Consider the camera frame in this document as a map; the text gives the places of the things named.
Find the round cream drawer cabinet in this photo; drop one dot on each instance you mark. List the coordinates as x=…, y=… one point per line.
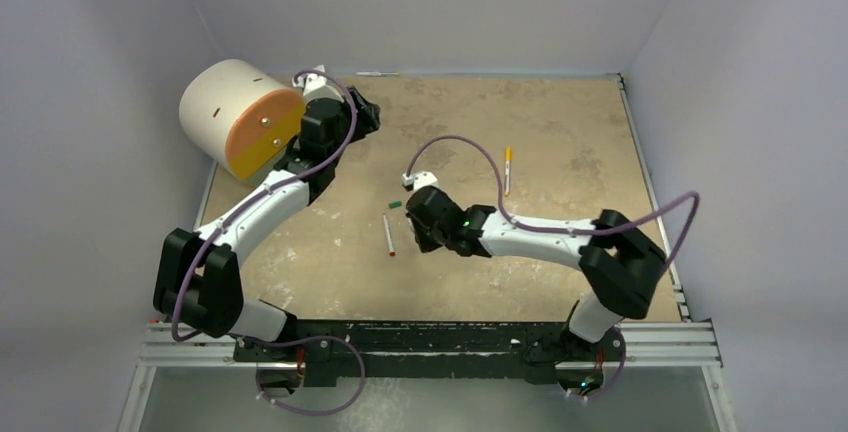
x=221, y=112

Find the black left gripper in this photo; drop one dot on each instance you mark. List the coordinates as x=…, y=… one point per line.
x=367, y=119

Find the white pen orange tip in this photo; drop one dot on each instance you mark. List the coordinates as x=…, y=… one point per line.
x=381, y=74

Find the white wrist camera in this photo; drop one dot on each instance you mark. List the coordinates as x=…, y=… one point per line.
x=315, y=86
x=415, y=181

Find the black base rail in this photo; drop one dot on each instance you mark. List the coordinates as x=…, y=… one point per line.
x=538, y=353

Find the white pen yellow tip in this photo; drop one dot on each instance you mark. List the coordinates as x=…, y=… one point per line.
x=507, y=178

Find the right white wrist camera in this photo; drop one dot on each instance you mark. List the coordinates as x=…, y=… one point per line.
x=415, y=181

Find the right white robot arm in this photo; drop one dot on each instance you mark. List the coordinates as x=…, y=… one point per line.
x=620, y=263

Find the aluminium frame rail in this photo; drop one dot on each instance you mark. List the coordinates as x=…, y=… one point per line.
x=647, y=345

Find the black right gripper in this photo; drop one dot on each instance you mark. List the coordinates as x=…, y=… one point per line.
x=419, y=226

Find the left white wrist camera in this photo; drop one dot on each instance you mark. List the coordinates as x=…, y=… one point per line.
x=315, y=86

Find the white pen red tip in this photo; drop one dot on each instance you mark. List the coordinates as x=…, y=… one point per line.
x=388, y=236

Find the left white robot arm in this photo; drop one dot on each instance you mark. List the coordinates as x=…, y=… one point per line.
x=199, y=274

